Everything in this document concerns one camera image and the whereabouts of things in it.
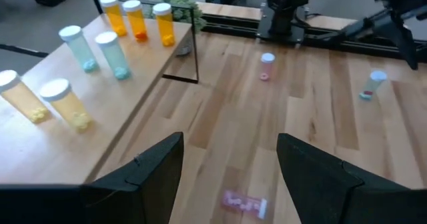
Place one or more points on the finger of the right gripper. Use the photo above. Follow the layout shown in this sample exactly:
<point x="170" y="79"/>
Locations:
<point x="405" y="40"/>

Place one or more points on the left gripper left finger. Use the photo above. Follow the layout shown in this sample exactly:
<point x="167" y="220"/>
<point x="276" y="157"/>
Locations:
<point x="143" y="190"/>

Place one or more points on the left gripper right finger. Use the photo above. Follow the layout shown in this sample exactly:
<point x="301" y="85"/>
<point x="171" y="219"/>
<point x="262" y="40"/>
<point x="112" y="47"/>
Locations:
<point x="320" y="190"/>

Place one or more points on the yellow pill bottle white cap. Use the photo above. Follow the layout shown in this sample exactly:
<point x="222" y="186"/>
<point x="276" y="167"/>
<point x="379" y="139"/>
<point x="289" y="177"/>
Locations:
<point x="23" y="99"/>
<point x="66" y="105"/>

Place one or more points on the pink pill bottle white cap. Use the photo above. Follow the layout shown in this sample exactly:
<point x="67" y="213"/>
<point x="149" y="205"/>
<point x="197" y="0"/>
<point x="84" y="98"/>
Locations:
<point x="267" y="67"/>
<point x="245" y="204"/>

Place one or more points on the teal pill bottle white cap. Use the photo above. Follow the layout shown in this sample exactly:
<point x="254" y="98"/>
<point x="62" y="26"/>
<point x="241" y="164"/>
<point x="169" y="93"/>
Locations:
<point x="79" y="50"/>
<point x="114" y="57"/>

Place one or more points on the orange pill bottle white cap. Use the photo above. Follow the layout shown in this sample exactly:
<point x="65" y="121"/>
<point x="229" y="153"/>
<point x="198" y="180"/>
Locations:
<point x="136" y="20"/>
<point x="165" y="25"/>
<point x="114" y="17"/>

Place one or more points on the green plant in patterned pot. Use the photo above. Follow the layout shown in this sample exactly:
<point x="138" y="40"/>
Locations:
<point x="181" y="9"/>

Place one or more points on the wooden shelf black metal frame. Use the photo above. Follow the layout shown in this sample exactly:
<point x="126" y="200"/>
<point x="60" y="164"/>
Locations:
<point x="116" y="100"/>

